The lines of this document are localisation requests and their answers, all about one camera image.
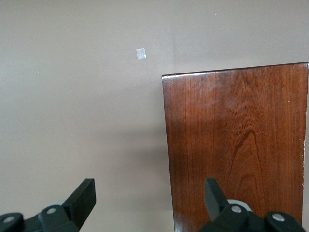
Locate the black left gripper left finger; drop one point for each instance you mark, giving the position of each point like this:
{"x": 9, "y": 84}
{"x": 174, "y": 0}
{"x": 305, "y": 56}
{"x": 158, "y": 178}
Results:
{"x": 79, "y": 200}

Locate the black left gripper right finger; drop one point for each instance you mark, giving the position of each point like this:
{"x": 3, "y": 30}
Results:
{"x": 214, "y": 200}

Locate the dark brown wooden cabinet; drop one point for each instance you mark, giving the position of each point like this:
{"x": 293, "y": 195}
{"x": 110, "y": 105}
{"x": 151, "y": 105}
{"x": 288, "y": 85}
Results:
{"x": 231, "y": 135}

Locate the brown table cover sheet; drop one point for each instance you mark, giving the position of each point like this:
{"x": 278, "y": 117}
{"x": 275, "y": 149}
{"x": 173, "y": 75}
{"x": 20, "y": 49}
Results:
{"x": 72, "y": 96}

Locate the small square tape patch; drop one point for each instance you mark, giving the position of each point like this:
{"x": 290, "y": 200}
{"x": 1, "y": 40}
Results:
{"x": 141, "y": 53}

